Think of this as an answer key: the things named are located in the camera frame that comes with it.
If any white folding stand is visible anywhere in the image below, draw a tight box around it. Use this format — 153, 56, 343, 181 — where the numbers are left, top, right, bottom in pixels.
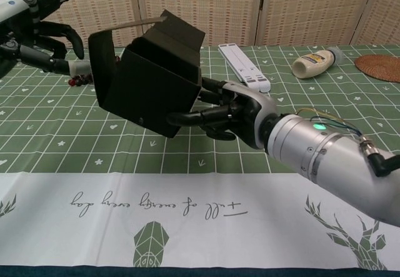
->
217, 43, 271, 94

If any black foldable cardboard box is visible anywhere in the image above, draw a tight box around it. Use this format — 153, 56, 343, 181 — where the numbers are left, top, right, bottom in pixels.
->
87, 9, 206, 139

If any green grid deer tablecloth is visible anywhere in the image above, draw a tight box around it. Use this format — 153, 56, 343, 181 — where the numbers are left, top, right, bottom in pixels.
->
0, 44, 400, 277

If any dark red grape bunch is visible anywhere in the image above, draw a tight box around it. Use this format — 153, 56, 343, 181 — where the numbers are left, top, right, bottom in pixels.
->
68, 54, 120, 88

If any woven bamboo folding screen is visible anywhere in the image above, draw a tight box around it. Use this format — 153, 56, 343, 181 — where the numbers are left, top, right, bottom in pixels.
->
0, 0, 400, 49

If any round brown woven coaster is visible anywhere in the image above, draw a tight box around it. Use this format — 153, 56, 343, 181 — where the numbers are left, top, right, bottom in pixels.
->
354, 54, 400, 84

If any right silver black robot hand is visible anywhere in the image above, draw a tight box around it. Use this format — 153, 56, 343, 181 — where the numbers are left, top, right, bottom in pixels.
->
167, 76, 278, 149

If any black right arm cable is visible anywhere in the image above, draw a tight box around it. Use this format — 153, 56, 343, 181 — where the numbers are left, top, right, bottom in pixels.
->
359, 136, 400, 178

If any cream mayonnaise squeeze bottle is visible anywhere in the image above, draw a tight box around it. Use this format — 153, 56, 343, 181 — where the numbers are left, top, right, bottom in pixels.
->
292, 47, 344, 79

